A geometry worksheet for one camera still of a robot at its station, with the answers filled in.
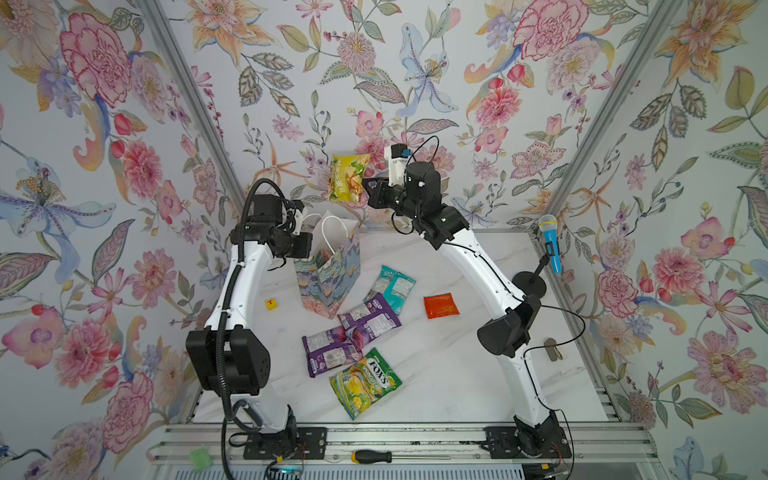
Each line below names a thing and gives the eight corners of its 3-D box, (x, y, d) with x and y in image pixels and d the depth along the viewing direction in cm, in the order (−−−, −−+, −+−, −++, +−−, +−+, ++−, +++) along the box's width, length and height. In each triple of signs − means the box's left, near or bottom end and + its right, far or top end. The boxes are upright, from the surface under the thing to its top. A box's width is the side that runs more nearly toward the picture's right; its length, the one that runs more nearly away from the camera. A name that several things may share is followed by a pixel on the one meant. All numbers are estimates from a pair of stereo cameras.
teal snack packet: (365, 300, 102) (364, 296, 100) (383, 269, 110) (383, 265, 108) (400, 314, 98) (401, 311, 96) (416, 282, 106) (417, 278, 105)
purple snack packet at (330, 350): (312, 378, 86) (310, 375, 84) (303, 341, 93) (301, 337, 91) (363, 359, 90) (363, 355, 87) (351, 325, 97) (351, 320, 94)
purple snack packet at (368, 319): (356, 351, 91) (356, 347, 89) (338, 318, 97) (337, 314, 95) (399, 326, 96) (400, 322, 94) (378, 297, 103) (378, 293, 101)
